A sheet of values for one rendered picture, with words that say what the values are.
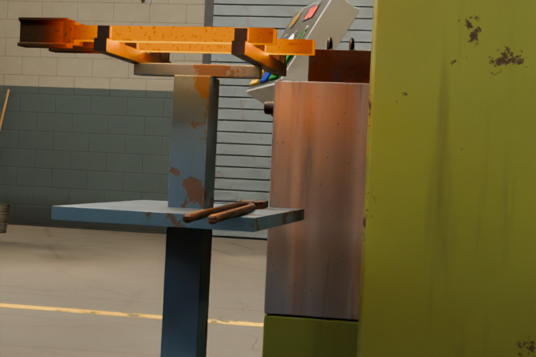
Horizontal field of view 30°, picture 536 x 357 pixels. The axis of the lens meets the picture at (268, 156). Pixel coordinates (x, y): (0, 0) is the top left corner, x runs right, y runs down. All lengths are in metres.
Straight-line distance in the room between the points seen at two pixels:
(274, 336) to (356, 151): 0.38
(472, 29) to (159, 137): 9.03
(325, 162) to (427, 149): 0.33
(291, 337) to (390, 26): 0.64
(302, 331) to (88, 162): 8.97
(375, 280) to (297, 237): 0.32
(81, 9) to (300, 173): 9.16
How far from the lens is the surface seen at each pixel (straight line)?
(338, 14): 2.57
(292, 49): 1.57
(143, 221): 1.43
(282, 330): 1.92
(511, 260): 1.62
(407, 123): 1.62
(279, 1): 10.38
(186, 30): 1.49
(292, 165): 1.90
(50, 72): 11.01
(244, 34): 1.45
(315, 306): 1.91
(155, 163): 10.57
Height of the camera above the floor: 0.75
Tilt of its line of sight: 1 degrees up
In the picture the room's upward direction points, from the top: 3 degrees clockwise
